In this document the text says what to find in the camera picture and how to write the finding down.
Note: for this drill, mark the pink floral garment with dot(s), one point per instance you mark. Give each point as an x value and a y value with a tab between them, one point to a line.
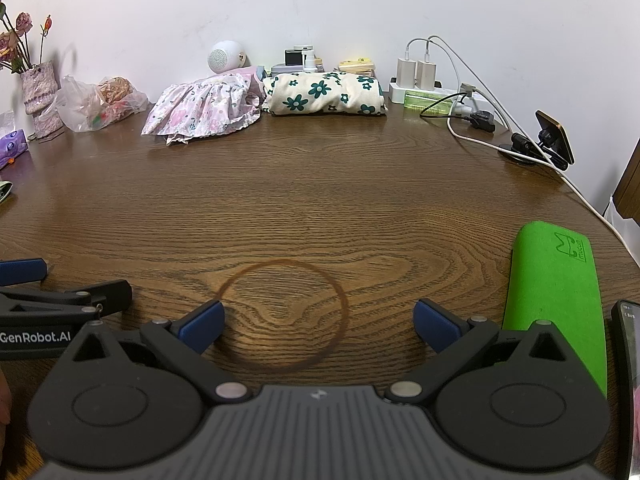
205	105

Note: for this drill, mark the white round speaker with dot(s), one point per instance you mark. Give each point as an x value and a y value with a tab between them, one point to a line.
224	57

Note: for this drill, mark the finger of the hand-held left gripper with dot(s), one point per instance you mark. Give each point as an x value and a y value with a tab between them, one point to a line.
107	292
22	270

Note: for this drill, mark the clear plastic bag with snacks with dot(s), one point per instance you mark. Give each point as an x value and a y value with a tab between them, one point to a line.
97	105

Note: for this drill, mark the white spray bottle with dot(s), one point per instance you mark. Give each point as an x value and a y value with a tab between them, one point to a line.
309	60

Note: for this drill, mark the dried flower bouquet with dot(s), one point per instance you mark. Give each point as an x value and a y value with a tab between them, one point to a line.
20	30

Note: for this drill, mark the green felt case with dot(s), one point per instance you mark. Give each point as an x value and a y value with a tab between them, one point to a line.
555	305

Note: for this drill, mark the translucent green box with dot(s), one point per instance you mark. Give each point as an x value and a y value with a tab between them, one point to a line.
425	100

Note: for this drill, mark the grey flat box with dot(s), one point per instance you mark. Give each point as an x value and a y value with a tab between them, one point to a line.
280	68

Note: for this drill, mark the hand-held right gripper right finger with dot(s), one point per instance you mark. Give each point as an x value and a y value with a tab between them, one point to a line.
436	325

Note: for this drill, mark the knitted pink vase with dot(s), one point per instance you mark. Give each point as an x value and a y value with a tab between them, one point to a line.
39	87

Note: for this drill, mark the white charger plug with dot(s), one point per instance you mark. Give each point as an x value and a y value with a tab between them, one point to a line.
427	76
406	75

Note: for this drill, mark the white power strip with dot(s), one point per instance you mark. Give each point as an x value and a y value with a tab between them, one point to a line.
447	91

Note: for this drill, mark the small black box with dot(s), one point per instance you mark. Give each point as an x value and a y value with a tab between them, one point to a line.
293	57

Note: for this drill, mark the black smartphone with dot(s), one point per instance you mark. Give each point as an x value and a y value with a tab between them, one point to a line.
627	385

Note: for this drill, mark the person's left hand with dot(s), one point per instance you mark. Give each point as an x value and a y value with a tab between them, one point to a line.
4	395

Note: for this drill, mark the purple tissue packet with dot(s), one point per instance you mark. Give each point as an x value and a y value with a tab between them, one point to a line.
11	147

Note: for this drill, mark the black phone holder mount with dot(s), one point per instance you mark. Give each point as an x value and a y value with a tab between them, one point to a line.
552	135

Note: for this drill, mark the brown wooden furniture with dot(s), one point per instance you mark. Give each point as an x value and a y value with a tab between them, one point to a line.
629	190

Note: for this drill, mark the folded cream green-flower cloth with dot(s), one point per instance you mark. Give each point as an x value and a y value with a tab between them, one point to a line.
325	92

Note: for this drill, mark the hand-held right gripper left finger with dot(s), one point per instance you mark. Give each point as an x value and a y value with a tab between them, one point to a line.
202	327

